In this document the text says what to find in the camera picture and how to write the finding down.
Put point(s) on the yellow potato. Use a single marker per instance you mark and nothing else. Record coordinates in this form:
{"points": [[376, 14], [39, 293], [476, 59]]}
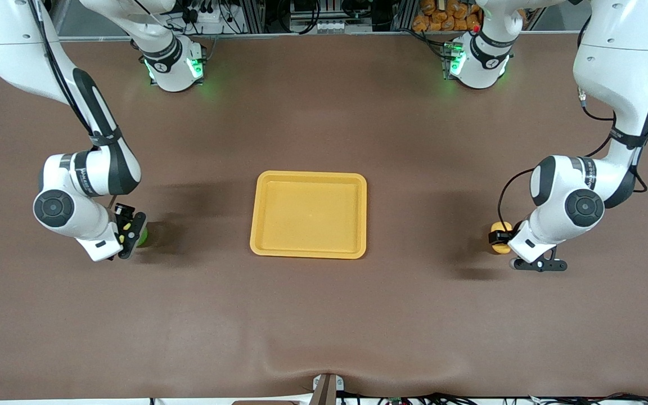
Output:
{"points": [[501, 226]]}

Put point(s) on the green apple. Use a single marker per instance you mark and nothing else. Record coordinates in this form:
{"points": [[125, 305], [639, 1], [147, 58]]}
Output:
{"points": [[143, 236]]}

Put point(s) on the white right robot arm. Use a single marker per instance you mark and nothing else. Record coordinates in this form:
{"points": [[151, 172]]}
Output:
{"points": [[14, 50]]}

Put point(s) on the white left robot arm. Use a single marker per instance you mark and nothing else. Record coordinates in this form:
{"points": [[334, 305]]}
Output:
{"points": [[616, 56]]}

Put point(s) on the yellow plastic tray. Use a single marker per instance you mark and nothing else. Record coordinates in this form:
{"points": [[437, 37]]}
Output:
{"points": [[310, 216]]}

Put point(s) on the brown table cover mat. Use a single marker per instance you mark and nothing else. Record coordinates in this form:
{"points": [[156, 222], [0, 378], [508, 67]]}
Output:
{"points": [[324, 315]]}

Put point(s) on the white power strip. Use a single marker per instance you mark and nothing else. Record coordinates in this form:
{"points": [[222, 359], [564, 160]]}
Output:
{"points": [[210, 16]]}

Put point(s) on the orange bagged goods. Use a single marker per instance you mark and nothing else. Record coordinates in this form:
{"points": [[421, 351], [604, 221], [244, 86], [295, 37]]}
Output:
{"points": [[448, 14]]}

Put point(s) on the black electronics rack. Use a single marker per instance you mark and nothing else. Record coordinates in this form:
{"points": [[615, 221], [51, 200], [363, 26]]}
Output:
{"points": [[329, 11]]}

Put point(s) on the metal table edge bracket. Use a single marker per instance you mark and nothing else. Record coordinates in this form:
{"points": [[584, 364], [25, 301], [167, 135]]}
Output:
{"points": [[327, 389]]}

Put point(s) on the aluminium frame post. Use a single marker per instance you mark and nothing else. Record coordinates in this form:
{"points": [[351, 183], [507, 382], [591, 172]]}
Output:
{"points": [[252, 16], [405, 14]]}

